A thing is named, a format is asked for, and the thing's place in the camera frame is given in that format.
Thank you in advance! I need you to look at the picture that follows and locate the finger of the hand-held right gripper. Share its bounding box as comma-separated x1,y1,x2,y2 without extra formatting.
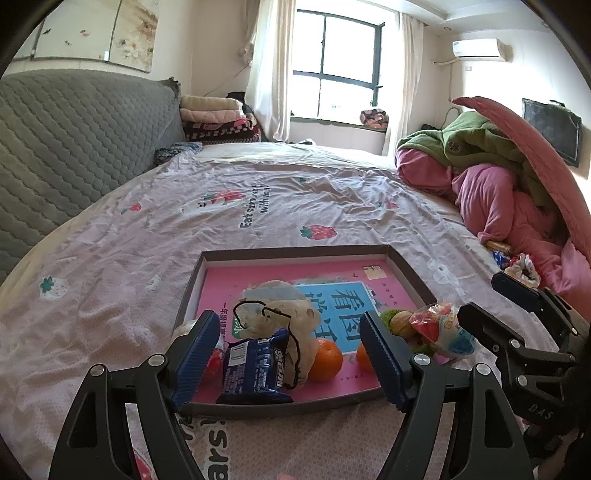
457,302,535,370
491,271,591,352

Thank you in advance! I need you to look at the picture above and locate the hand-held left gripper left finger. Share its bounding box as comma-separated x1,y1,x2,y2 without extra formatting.
48,310,221,480

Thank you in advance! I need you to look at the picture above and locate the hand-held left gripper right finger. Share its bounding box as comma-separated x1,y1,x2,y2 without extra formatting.
359,311,532,480

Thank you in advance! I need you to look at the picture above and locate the clear bag of red snacks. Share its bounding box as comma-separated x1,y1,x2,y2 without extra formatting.
173,318,227,379
410,302,477,358

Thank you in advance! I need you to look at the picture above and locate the orange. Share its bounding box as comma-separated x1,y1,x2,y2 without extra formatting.
307,338,344,382
355,344,376,372

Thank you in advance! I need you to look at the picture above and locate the walnut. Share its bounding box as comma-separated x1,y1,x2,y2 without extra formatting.
390,311,416,337

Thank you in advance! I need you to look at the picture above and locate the green fuzzy ring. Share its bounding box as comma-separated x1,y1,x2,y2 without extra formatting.
379,308,435,356

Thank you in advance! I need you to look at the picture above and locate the blue cookie packet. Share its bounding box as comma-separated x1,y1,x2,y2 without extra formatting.
216,329,295,406

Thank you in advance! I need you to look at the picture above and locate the grey box tray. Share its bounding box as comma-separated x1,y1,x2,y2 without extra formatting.
174,244,455,421

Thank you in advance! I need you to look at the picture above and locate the cream drawstring bag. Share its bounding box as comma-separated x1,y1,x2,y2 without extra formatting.
232,279,322,391

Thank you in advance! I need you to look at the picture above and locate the yellow patterned snack bag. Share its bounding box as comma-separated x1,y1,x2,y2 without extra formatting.
505,253,541,288

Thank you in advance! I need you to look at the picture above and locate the pink quilt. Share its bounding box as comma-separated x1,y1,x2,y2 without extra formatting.
394,148,591,310

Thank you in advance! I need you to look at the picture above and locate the printed pink bed sheet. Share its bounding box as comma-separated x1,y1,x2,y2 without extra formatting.
0,141,591,480

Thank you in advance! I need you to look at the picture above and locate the pink quilted mat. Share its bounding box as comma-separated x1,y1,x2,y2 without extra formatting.
451,96,591,259

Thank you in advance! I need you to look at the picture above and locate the green blanket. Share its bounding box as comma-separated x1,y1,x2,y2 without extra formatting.
397,111,561,206

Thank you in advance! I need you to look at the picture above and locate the dark floral cloth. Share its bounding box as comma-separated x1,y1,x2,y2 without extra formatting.
154,142,204,165

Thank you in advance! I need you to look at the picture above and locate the floral cloth bundle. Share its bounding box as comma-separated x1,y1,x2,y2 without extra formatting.
360,108,390,130

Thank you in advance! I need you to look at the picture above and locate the dark checkered folded blanket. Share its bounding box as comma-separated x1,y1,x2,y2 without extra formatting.
182,117,263,144

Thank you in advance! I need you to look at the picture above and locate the white curtain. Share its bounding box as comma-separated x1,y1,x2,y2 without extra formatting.
382,11,424,155
245,0,296,141

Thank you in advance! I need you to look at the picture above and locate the pink folded blanket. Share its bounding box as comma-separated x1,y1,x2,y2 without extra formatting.
180,108,245,124

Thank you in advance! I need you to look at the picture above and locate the white air conditioner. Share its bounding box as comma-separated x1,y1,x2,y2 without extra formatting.
451,38,513,63

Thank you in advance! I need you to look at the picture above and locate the grey quilted headboard cover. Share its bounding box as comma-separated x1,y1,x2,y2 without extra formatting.
0,69,188,273

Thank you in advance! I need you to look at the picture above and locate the cream folded blanket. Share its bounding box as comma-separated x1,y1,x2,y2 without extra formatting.
179,95,243,112

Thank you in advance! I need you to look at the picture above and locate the black clothing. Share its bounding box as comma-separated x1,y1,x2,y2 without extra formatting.
225,91,254,116

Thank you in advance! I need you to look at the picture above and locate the window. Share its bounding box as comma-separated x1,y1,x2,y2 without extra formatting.
292,13,386,123

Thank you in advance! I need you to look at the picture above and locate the black wall screen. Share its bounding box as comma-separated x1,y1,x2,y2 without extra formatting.
523,98,583,168

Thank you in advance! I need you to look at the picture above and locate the floral wall painting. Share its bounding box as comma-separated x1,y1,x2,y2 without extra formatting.
9,0,160,75

